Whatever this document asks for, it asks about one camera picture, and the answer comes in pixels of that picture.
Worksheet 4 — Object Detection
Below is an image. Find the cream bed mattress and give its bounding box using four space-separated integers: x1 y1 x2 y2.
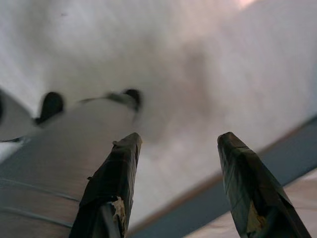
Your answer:
282 171 317 238

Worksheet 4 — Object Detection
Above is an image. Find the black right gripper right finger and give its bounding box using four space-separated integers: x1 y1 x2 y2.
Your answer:
217 131 313 238

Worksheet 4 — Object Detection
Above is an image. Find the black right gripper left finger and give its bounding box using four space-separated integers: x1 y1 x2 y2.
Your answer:
70 132 143 238

